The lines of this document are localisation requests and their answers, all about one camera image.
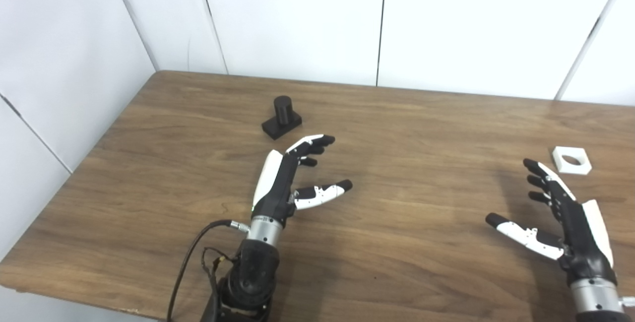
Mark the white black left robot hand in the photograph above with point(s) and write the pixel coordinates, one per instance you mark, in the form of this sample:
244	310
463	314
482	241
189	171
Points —
273	188

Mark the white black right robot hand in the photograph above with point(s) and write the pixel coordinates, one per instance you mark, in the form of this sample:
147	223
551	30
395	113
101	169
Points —
583	242

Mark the white square piece with hole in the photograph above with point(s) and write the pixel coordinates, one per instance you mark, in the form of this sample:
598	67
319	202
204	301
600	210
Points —
585	169

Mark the black peg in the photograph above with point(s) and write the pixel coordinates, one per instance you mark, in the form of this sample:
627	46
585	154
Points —
283	108

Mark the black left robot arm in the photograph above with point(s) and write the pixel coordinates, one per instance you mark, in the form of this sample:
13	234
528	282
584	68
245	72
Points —
253	272

